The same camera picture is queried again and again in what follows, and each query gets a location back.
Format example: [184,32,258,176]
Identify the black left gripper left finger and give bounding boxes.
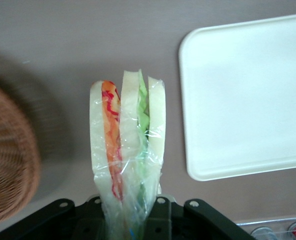
[0,196,106,240]

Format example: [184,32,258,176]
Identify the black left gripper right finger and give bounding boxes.
[146,196,254,240]

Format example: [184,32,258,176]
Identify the plastic triangle sandwich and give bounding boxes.
[89,67,167,240]

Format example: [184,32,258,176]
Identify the brown wicker basket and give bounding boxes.
[0,79,41,226]

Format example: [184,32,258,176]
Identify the cream plastic tray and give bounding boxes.
[178,12,296,182]

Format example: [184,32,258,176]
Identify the clear acrylic bottle rack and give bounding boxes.
[236,216,296,240]

